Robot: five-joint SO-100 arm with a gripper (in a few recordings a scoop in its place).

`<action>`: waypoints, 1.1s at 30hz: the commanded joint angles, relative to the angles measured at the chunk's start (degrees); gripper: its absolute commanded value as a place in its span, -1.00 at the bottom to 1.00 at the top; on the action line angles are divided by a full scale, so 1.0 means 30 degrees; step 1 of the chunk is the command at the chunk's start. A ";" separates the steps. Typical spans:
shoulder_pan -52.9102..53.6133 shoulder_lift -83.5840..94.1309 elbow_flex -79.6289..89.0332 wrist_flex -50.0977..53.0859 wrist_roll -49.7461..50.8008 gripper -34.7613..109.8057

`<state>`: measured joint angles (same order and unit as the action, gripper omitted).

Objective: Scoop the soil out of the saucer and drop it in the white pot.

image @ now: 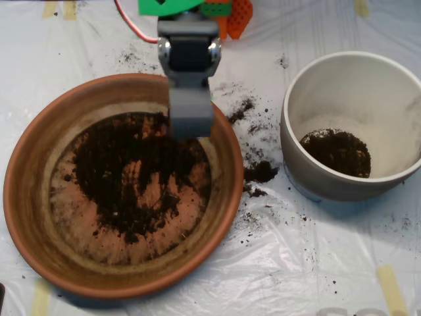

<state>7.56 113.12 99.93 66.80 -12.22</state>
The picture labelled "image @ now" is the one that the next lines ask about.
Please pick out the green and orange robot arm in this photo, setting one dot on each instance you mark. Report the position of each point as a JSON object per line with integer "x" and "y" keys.
{"x": 154, "y": 8}

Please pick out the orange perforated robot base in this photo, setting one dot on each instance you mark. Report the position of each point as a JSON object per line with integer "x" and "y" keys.
{"x": 238, "y": 19}

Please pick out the elongated spilled soil clump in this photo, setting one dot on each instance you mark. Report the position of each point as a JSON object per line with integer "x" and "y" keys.
{"x": 241, "y": 112}

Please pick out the large spilled soil clump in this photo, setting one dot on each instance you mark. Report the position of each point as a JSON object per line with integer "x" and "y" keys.
{"x": 261, "y": 171}

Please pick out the small spilled soil clump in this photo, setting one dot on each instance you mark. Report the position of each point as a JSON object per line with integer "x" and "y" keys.
{"x": 256, "y": 192}

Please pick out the white ceramic pot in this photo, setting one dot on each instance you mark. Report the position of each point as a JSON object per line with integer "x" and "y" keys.
{"x": 329, "y": 191}

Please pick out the terracotta clay bowl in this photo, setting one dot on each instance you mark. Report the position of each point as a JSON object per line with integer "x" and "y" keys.
{"x": 131, "y": 284}

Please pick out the beige masking tape strip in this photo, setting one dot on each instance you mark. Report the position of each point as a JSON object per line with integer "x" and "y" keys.
{"x": 361, "y": 8}
{"x": 41, "y": 299}
{"x": 49, "y": 8}
{"x": 70, "y": 10}
{"x": 391, "y": 289}

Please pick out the clear plastic sheet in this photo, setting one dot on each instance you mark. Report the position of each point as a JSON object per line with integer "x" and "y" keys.
{"x": 296, "y": 263}

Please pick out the dark object at edge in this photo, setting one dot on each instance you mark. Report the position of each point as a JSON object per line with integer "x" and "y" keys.
{"x": 2, "y": 294}

